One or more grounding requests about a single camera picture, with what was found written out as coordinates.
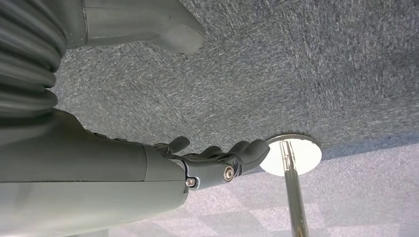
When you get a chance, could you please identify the chrome stanchion post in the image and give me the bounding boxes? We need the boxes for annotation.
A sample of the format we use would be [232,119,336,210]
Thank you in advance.
[260,134,323,237]

